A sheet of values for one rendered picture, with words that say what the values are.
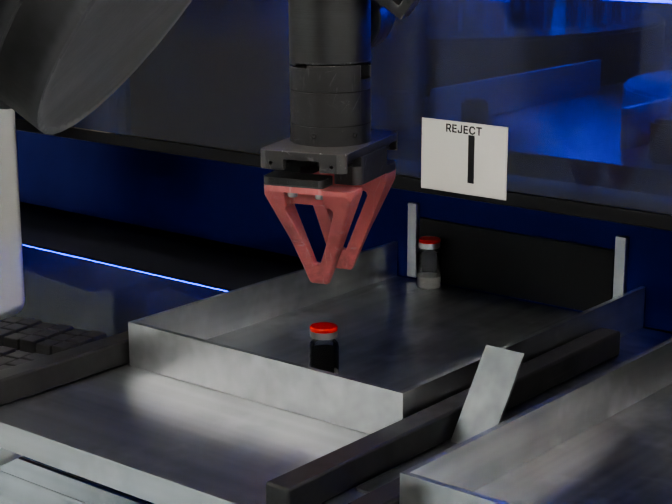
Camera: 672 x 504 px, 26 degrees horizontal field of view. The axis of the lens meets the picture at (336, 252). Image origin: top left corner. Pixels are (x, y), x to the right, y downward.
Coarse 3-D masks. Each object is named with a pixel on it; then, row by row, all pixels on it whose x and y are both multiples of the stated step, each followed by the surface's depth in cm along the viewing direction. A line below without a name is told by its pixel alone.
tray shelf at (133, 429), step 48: (624, 336) 119; (96, 384) 108; (144, 384) 108; (192, 384) 108; (576, 384) 108; (0, 432) 100; (48, 432) 98; (96, 432) 98; (144, 432) 98; (192, 432) 98; (240, 432) 98; (288, 432) 98; (336, 432) 98; (96, 480) 95; (144, 480) 92; (192, 480) 90; (240, 480) 90
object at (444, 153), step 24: (432, 120) 121; (432, 144) 122; (456, 144) 120; (480, 144) 119; (504, 144) 117; (432, 168) 122; (456, 168) 121; (480, 168) 119; (504, 168) 118; (456, 192) 121; (480, 192) 120; (504, 192) 118
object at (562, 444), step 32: (608, 384) 99; (640, 384) 103; (544, 416) 93; (576, 416) 97; (608, 416) 100; (640, 416) 100; (480, 448) 88; (512, 448) 91; (544, 448) 94; (576, 448) 95; (608, 448) 95; (640, 448) 95; (416, 480) 82; (448, 480) 86; (480, 480) 88; (512, 480) 90; (544, 480) 90; (576, 480) 90; (608, 480) 90; (640, 480) 90
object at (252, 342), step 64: (384, 256) 135; (192, 320) 116; (256, 320) 122; (320, 320) 123; (384, 320) 123; (448, 320) 123; (512, 320) 123; (576, 320) 112; (640, 320) 121; (256, 384) 104; (320, 384) 100; (384, 384) 107; (448, 384) 99
